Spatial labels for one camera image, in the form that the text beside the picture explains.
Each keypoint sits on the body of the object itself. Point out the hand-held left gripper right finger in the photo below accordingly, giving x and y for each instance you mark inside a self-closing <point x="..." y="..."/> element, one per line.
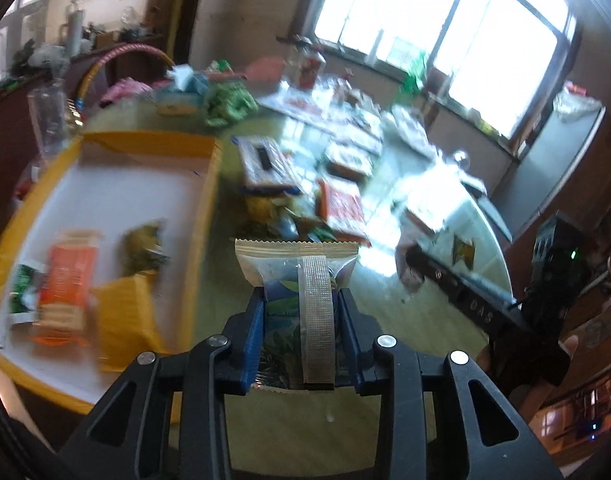
<point x="348" y="340"/>

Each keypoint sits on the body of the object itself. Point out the grey cabinet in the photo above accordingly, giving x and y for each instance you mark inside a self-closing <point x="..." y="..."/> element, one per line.
<point x="560" y="160"/>

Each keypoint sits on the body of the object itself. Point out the large window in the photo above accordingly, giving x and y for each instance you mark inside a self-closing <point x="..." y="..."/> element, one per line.
<point x="435" y="20"/>

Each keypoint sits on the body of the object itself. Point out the green fluffy cloth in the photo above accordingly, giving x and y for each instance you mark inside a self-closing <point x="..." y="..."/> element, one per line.
<point x="230" y="105"/>

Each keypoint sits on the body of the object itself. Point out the yellow cardboard box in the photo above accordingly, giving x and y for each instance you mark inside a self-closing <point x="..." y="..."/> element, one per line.
<point x="135" y="185"/>

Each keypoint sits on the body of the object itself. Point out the red table tennis paddle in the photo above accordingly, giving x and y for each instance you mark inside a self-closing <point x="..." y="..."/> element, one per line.
<point x="265" y="67"/>

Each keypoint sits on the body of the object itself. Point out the yellow snack packet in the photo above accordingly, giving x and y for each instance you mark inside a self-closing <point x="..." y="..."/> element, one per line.
<point x="125" y="320"/>

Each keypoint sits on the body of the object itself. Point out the clear wrapped cracker packet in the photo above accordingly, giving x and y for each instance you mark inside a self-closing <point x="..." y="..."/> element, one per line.
<point x="348" y="160"/>

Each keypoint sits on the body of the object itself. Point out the pile of small snack packets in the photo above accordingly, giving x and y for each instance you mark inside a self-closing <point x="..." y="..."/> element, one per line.
<point x="285" y="220"/>

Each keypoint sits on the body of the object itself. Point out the small clear glass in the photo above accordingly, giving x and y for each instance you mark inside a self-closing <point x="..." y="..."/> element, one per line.
<point x="458" y="160"/>

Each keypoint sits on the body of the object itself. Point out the white plastic bag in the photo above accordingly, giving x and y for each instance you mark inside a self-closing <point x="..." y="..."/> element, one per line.
<point x="410" y="130"/>

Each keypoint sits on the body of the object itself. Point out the green and white snack packet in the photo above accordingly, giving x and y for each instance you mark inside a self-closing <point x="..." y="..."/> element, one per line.
<point x="25" y="295"/>

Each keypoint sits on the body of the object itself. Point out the dark green pea packet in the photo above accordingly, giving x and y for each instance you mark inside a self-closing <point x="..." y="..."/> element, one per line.
<point x="143" y="247"/>

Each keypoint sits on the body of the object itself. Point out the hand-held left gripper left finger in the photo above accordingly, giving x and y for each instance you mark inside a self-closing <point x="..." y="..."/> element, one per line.
<point x="253" y="340"/>

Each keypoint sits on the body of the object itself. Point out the pink cloth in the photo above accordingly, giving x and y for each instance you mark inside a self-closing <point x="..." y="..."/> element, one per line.
<point x="125" y="91"/>

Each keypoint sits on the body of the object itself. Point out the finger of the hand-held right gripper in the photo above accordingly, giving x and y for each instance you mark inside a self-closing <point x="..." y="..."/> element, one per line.
<point x="460" y="292"/>

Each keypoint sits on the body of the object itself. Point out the printed paper sheets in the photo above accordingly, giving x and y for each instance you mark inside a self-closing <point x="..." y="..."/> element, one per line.
<point x="310" y="110"/>

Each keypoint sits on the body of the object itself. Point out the clear bottle with red label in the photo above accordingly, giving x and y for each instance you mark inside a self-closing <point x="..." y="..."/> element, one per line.
<point x="310" y="67"/>

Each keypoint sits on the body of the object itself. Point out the glass table turntable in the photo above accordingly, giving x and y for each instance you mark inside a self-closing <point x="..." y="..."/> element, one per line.
<point x="220" y="270"/>

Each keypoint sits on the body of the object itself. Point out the person's right hand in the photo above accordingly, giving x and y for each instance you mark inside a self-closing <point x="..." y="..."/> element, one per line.
<point x="568" y="349"/>

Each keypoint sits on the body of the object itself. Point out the blue and white cracker packet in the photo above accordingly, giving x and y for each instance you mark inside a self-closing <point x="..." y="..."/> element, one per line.
<point x="270" y="170"/>

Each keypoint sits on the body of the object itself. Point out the pink and yellow hula hoop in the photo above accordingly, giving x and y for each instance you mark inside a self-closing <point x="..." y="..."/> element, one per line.
<point x="130" y="49"/>

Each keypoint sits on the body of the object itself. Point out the orange cracker packet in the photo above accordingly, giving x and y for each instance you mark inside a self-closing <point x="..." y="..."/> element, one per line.
<point x="65" y="290"/>

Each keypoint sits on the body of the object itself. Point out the dark wooden cabinet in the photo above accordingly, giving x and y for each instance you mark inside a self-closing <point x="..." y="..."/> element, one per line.
<point x="5" y="150"/>

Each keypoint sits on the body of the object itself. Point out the teal tissue box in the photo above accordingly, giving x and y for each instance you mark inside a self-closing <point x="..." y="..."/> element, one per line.
<point x="178" y="95"/>

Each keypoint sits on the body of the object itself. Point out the clear red snack packet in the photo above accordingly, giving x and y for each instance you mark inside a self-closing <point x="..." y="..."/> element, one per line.
<point x="418" y="230"/>

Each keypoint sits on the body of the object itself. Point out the clear glass mug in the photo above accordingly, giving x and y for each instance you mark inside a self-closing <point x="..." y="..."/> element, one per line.
<point x="50" y="120"/>

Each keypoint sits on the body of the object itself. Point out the green plastic bottle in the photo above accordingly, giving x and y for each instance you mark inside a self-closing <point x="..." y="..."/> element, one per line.
<point x="415" y="72"/>

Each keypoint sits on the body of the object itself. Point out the white tumbler with straw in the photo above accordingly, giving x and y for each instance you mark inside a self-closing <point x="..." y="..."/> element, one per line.
<point x="74" y="30"/>

